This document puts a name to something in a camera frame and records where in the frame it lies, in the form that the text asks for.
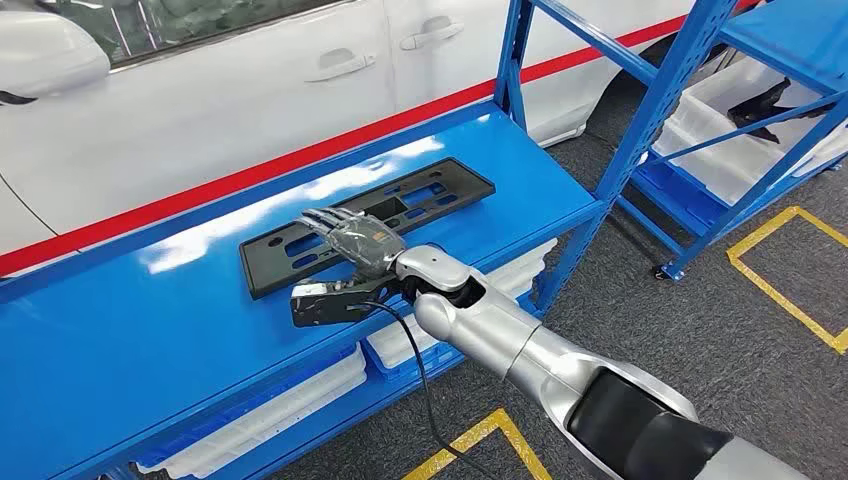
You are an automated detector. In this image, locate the blue plastic crate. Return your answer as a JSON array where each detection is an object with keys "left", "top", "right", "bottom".
[{"left": 360, "top": 339, "right": 465, "bottom": 384}]

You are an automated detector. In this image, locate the blue metal shelf rack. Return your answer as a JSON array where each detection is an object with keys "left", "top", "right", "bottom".
[
  {"left": 616, "top": 0, "right": 848, "bottom": 283},
  {"left": 0, "top": 0, "right": 740, "bottom": 480}
]

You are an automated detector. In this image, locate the black bracket wrist camera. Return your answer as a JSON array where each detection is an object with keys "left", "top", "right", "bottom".
[{"left": 290, "top": 275, "right": 407, "bottom": 329}]

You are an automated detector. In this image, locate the black plastic car part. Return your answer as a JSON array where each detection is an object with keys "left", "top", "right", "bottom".
[{"left": 726, "top": 78, "right": 837, "bottom": 145}]

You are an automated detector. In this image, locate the black camera cable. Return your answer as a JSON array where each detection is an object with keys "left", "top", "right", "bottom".
[{"left": 357, "top": 299, "right": 495, "bottom": 480}]

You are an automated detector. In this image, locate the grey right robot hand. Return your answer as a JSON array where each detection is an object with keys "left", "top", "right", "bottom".
[{"left": 296, "top": 206, "right": 407, "bottom": 281}]

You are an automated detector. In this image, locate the white car door handle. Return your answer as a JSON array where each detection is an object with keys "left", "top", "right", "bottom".
[
  {"left": 399, "top": 15, "right": 465, "bottom": 52},
  {"left": 304, "top": 47, "right": 377, "bottom": 84}
]

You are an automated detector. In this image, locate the translucent white storage bin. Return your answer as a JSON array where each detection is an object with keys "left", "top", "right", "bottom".
[{"left": 652, "top": 56, "right": 848, "bottom": 207}]

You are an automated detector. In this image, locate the white car side mirror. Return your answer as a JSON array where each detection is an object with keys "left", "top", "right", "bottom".
[{"left": 0, "top": 9, "right": 112, "bottom": 106}]

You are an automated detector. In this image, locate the black licence plate frame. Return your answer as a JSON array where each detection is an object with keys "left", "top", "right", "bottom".
[{"left": 238, "top": 157, "right": 497, "bottom": 301}]

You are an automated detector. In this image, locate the white car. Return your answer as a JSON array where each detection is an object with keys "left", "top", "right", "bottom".
[{"left": 0, "top": 0, "right": 763, "bottom": 280}]

